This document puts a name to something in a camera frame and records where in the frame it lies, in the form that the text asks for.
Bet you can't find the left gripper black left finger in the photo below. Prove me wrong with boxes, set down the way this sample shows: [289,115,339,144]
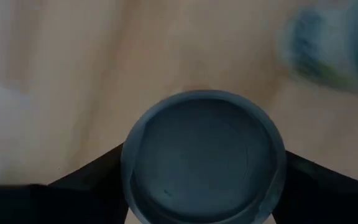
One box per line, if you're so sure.
[29,142,131,224]

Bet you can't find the tin can bluish lid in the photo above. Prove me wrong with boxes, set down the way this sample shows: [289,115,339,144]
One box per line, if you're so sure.
[119,89,288,224]
[277,0,358,99]

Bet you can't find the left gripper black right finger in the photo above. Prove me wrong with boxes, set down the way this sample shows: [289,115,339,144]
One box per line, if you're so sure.
[271,150,358,224]

